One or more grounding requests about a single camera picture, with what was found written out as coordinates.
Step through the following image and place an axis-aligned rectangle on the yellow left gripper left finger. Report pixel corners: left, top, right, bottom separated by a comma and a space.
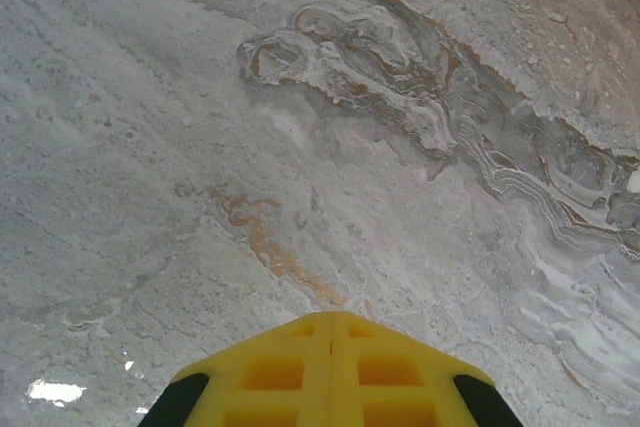
148, 311, 332, 427

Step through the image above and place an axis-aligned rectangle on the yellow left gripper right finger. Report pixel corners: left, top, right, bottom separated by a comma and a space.
330, 311, 524, 427

